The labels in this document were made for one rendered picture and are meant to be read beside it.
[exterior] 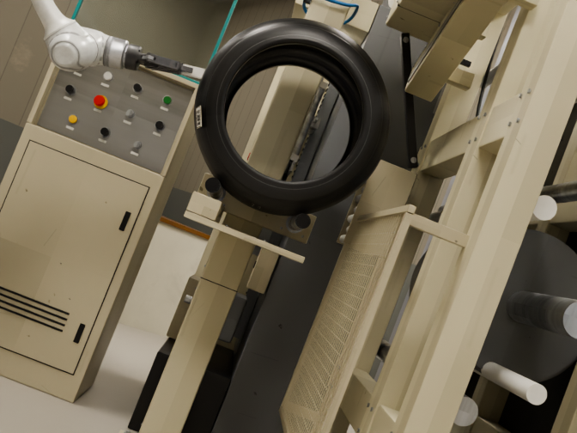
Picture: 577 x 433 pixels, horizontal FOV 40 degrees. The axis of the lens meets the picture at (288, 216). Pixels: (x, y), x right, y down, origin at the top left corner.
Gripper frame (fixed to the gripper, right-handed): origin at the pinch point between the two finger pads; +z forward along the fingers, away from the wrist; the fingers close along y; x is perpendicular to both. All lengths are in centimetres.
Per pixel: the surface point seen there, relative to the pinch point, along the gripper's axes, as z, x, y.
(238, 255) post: 26, 51, 28
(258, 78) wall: 2, -138, 657
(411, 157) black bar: 74, 7, 21
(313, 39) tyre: 32.6, -14.7, -12.3
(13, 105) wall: -280, -53, 736
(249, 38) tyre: 14.6, -10.9, -11.7
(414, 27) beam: 65, -34, 17
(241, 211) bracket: 23, 37, 25
